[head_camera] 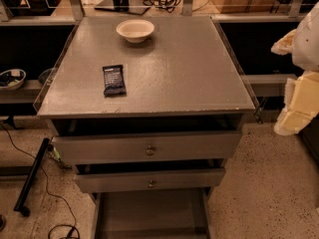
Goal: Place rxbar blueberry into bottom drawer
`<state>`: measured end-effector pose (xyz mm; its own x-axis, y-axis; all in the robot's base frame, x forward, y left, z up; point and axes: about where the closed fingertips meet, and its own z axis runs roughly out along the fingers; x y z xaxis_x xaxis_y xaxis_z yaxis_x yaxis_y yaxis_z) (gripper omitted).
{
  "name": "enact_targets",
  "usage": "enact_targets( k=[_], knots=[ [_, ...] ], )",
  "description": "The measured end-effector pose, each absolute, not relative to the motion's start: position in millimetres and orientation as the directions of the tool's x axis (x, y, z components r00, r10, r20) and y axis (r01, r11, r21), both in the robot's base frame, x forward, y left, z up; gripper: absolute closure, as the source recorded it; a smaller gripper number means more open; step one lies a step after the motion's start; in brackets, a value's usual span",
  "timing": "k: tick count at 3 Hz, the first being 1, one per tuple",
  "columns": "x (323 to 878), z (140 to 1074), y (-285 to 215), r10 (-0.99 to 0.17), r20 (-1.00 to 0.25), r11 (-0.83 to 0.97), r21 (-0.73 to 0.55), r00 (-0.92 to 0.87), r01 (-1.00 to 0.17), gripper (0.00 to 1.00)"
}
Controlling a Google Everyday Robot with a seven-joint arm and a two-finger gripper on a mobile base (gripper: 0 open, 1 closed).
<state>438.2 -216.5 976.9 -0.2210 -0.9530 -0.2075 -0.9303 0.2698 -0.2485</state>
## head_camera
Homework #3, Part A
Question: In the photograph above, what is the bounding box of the grey drawer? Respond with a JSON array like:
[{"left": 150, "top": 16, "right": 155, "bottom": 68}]
[
  {"left": 53, "top": 130, "right": 241, "bottom": 164},
  {"left": 75, "top": 168, "right": 225, "bottom": 193},
  {"left": 91, "top": 188, "right": 215, "bottom": 239}
]

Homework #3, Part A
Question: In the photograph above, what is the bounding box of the grey top drawer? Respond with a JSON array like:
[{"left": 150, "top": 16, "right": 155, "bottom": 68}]
[{"left": 53, "top": 130, "right": 241, "bottom": 164}]

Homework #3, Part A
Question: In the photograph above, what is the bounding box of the black bar on floor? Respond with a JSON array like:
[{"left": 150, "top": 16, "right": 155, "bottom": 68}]
[{"left": 14, "top": 138, "right": 50, "bottom": 217}]

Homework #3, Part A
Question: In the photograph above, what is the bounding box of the black floor cable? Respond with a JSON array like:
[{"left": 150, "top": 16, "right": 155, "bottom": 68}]
[{"left": 0, "top": 121, "right": 82, "bottom": 239}]

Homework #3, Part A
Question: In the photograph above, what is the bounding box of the grey bench rail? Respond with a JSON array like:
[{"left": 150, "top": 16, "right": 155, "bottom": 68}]
[{"left": 242, "top": 74, "right": 296, "bottom": 97}]

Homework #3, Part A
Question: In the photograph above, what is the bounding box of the dark blue rxbar wrapper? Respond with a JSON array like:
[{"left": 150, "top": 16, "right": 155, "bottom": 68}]
[{"left": 103, "top": 65, "right": 127, "bottom": 97}]

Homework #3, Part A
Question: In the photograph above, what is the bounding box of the grey bottom drawer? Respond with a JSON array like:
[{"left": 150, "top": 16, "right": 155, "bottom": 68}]
[{"left": 91, "top": 188, "right": 215, "bottom": 239}]

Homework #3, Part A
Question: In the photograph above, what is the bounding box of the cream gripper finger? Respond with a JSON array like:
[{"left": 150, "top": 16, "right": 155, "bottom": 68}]
[
  {"left": 271, "top": 29, "right": 296, "bottom": 56},
  {"left": 274, "top": 72, "right": 319, "bottom": 135}
]

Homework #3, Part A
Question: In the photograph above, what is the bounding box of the grey middle drawer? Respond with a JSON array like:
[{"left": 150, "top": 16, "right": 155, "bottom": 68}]
[{"left": 75, "top": 168, "right": 225, "bottom": 193}]

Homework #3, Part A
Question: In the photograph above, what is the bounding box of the white paper bowl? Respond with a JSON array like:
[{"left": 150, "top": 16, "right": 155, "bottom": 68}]
[{"left": 116, "top": 19, "right": 155, "bottom": 44}]

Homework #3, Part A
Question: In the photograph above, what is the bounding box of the grey drawer cabinet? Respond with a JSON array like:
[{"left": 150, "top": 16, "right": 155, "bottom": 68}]
[{"left": 33, "top": 15, "right": 260, "bottom": 239}]

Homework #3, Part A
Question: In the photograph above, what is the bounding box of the black monitor stand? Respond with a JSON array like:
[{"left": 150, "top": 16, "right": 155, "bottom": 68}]
[{"left": 94, "top": 0, "right": 150, "bottom": 16}]

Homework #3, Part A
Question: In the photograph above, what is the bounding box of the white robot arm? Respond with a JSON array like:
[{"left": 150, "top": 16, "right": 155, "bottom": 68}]
[{"left": 271, "top": 2, "right": 319, "bottom": 135}]

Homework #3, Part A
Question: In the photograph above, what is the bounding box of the white bowl with items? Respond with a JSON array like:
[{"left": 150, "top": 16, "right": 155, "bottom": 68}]
[{"left": 0, "top": 69, "right": 26, "bottom": 91}]

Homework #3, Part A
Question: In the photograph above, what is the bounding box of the dark shoe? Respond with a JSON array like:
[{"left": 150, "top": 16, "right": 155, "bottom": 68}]
[{"left": 0, "top": 215, "right": 6, "bottom": 231}]

